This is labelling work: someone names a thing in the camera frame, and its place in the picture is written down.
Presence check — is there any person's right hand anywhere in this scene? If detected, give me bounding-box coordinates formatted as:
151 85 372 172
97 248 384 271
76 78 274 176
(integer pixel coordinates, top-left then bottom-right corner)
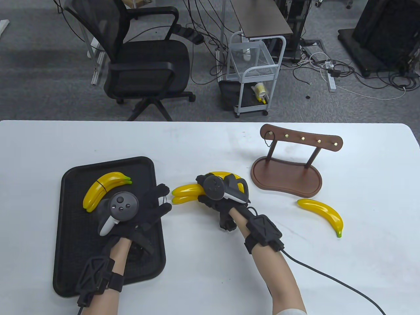
196 175 251 230

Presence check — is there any person's left hand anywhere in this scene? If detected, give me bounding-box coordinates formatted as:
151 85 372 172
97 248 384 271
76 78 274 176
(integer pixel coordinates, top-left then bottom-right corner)
107 184 173 245

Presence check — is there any yellow plastic banana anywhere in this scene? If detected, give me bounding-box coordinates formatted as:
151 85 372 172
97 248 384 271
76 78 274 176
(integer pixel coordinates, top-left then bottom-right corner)
297 198 344 238
172 184 202 197
82 171 132 211
86 179 133 213
172 195 201 206
208 171 249 195

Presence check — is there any person's right forearm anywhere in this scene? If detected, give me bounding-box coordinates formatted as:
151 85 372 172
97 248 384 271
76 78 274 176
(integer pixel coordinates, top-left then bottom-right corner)
228 207 307 315

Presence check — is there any grey black handheld controller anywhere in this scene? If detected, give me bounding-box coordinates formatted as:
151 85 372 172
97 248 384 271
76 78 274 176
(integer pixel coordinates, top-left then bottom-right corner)
98 191 139 236
202 174 251 204

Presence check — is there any black wrist tracker module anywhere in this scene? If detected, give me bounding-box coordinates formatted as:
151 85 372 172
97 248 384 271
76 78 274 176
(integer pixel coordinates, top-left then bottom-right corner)
76 256 124 307
244 215 284 255

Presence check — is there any brown wooden hook stand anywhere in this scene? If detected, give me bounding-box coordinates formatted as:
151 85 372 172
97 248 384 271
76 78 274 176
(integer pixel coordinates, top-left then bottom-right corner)
251 124 344 199

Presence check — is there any black plastic tray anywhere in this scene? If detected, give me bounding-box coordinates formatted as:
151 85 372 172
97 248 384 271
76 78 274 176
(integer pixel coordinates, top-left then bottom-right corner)
52 156 166 298

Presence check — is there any black floor bin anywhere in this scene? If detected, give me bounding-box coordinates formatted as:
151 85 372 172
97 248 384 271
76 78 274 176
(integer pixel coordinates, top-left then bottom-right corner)
219 80 242 111

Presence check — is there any black mesh office chair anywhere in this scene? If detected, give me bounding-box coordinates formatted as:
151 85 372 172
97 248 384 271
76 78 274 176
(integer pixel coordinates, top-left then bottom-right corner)
62 0 197 122

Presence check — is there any grey floor socket plate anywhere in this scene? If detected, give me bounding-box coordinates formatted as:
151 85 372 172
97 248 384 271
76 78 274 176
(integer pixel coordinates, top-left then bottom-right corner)
302 44 326 63

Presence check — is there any dark grey side desk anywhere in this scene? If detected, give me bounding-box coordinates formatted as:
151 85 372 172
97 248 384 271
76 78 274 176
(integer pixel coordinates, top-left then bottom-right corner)
230 0 293 39

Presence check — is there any black equipment stand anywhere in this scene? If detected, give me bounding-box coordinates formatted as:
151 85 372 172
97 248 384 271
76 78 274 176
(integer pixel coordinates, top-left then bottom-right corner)
338 0 420 78

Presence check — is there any white wire rolling cart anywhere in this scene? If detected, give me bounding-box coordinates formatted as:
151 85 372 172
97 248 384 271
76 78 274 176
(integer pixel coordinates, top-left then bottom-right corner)
227 31 287 118

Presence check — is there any aluminium frame bar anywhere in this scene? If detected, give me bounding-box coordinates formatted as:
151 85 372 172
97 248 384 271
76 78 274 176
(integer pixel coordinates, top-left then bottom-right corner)
91 36 107 86

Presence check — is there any black desk frame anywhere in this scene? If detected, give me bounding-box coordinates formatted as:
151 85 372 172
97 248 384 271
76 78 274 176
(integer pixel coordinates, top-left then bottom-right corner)
275 0 312 63

